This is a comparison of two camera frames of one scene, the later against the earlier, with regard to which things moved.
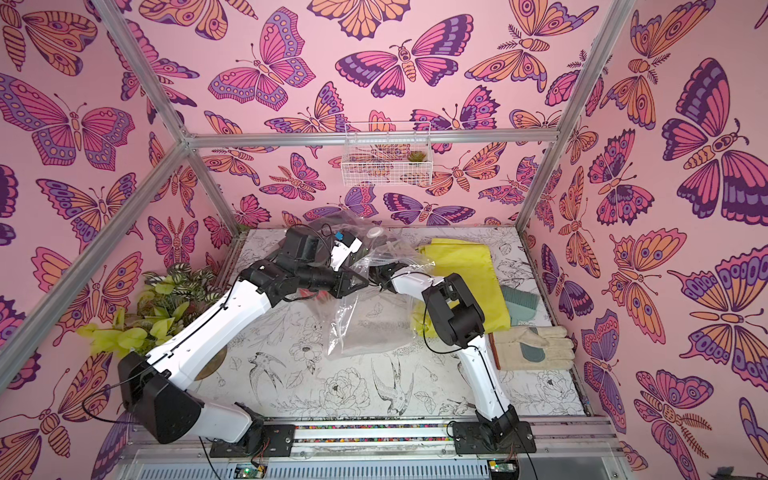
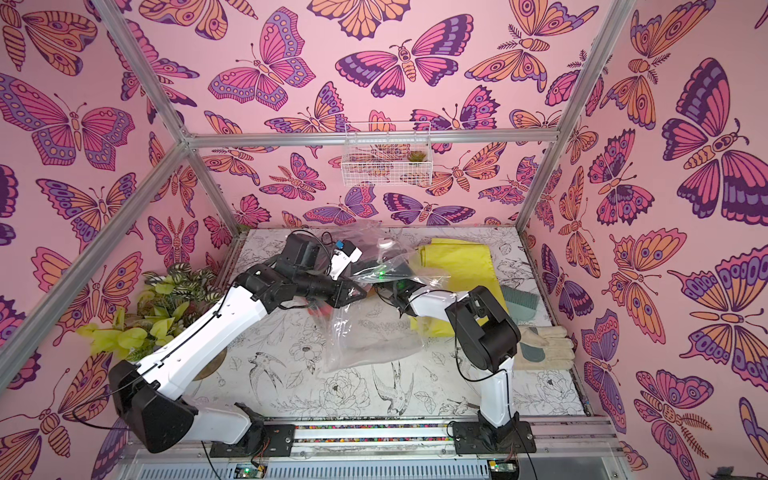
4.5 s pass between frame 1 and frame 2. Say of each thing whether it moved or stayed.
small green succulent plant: stayed
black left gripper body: stayed
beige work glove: stayed
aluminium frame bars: stayed
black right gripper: moved
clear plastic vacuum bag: moved
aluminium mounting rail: stayed
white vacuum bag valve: moved
